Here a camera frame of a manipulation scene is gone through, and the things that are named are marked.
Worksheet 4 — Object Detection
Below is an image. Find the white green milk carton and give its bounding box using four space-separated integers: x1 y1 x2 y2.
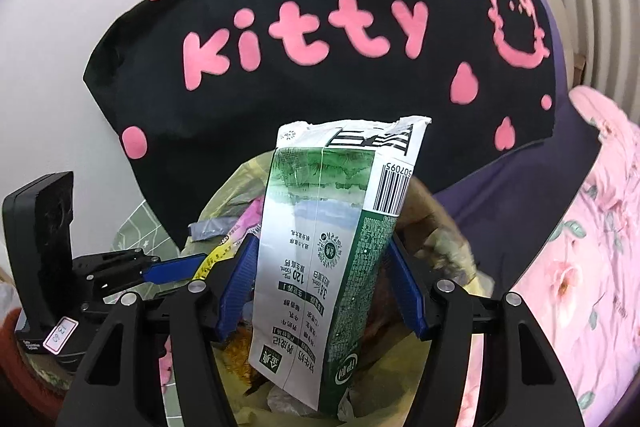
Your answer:
247 116 433 418

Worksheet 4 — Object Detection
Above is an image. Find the white ribbed radiator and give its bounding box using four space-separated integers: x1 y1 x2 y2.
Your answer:
537 0 640 108

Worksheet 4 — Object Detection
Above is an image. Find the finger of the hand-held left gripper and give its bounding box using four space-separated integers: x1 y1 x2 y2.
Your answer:
72 249 212 304

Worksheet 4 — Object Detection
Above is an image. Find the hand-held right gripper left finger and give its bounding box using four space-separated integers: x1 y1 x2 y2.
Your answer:
55 234 262 427

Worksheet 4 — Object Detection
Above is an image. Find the pink floral blanket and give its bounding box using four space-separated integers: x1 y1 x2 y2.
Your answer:
460 86 640 427

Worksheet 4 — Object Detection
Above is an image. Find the yellow plastic bag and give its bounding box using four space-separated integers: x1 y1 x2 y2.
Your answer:
175 152 497 427

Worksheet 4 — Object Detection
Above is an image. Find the grey plastic wrapper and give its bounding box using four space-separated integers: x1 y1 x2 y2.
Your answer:
189 217 247 241

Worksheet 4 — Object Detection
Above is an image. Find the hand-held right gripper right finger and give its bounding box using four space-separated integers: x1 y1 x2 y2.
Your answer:
387 234 586 427

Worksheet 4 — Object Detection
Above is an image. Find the pink plastic wrapper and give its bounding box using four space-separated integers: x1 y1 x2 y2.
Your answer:
220 198 264 244

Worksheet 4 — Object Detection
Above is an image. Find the black cloth with pink print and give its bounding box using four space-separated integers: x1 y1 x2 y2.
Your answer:
82 0 558 249

